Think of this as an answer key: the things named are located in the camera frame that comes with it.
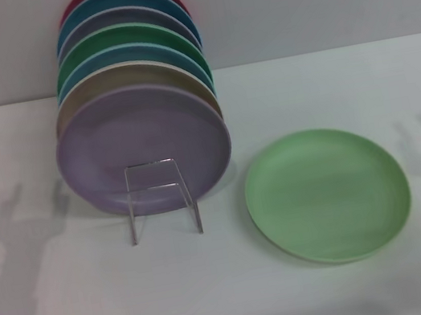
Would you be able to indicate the grey purple plate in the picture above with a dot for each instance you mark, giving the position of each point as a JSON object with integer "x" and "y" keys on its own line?
{"x": 120, "y": 16}

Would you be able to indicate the light green plate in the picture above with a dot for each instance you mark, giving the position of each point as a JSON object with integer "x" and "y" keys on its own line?
{"x": 323, "y": 194}

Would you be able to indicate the dark green plate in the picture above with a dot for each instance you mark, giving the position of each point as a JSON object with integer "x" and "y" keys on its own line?
{"x": 124, "y": 36}

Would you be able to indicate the lavender plate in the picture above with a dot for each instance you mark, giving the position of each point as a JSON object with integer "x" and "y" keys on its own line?
{"x": 130, "y": 139}

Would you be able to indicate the light blue plate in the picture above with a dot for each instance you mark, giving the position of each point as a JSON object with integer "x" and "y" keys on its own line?
{"x": 123, "y": 55}

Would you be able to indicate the teal blue plate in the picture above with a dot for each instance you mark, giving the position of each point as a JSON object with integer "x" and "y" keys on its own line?
{"x": 117, "y": 0}

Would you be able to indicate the beige plate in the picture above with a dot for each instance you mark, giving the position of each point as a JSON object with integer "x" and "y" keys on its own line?
{"x": 119, "y": 77}

